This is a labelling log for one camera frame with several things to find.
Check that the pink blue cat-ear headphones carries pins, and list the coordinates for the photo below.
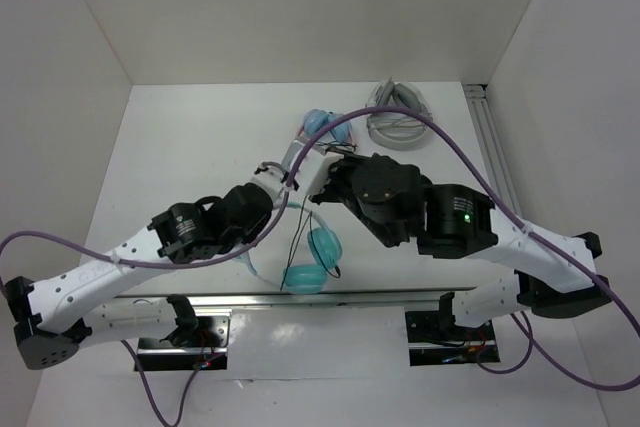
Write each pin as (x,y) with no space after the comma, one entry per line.
(340,136)

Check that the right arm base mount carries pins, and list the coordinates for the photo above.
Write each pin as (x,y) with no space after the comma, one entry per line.
(432,343)

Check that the white grey headphones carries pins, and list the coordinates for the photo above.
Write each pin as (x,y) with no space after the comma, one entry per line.
(396,131)

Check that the teal cat-ear headphones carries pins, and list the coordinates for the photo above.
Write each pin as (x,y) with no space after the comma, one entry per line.
(326,251)

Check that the aluminium front rail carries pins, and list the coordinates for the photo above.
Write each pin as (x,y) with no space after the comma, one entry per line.
(300,299)

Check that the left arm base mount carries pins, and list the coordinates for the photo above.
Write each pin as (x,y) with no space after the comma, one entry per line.
(190,342)

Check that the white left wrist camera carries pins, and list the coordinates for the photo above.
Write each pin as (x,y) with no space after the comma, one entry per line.
(277,178)

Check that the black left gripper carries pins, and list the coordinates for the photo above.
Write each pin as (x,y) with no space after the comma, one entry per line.
(257,228)

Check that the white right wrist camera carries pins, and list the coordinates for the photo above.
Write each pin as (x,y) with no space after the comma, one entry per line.
(313,171)

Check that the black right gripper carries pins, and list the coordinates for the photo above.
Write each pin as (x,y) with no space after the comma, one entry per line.
(326,193)

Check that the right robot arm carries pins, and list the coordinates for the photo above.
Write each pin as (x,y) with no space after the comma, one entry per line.
(550,275)

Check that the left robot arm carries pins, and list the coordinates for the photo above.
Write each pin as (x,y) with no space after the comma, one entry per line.
(57,317)

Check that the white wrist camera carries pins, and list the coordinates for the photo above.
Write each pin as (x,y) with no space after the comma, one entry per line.
(313,171)
(277,178)

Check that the aluminium side rail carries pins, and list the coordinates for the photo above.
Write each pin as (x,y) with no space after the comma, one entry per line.
(493,155)

